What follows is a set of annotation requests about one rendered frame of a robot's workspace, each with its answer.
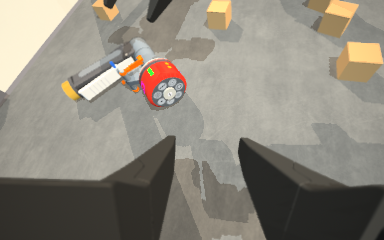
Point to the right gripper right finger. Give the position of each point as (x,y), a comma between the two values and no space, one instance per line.
(293,202)

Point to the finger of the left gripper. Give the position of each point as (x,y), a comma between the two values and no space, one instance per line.
(109,3)
(155,8)

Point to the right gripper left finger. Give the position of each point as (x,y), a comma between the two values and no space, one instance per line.
(133,208)

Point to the grey block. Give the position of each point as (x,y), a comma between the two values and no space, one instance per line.
(2,95)

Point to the orange cube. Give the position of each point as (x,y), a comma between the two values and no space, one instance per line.
(219,14)
(103,12)
(358,61)
(336,18)
(319,5)

